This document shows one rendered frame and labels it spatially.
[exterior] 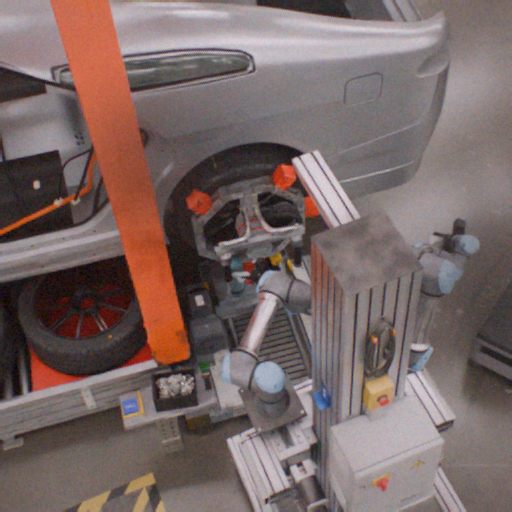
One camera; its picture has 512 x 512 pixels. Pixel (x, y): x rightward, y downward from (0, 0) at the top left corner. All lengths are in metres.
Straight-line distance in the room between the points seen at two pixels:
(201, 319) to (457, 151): 2.13
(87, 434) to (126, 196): 1.81
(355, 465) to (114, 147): 1.36
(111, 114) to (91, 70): 0.19
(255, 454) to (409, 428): 0.76
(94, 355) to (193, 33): 1.64
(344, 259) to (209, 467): 2.13
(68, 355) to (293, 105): 1.61
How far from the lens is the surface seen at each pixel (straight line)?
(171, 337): 4.05
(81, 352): 4.38
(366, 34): 3.86
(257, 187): 4.03
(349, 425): 3.25
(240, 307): 4.79
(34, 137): 4.79
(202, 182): 4.07
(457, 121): 5.94
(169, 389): 4.13
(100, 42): 2.78
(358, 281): 2.60
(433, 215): 5.40
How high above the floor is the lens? 4.16
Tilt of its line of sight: 53 degrees down
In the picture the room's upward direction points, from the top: 5 degrees counter-clockwise
